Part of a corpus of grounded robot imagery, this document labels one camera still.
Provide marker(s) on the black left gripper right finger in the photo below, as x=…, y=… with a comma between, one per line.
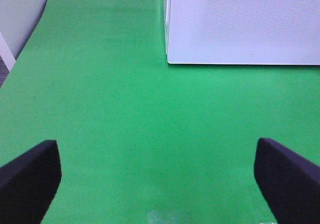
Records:
x=288, y=182

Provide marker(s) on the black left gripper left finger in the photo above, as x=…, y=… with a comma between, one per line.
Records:
x=29, y=183

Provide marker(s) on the white microwave door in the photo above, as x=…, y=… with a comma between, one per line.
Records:
x=246, y=23

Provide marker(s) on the clear tape piece left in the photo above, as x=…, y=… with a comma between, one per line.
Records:
x=173, y=217

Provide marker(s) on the white microwave oven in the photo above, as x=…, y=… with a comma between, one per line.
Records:
x=245, y=23

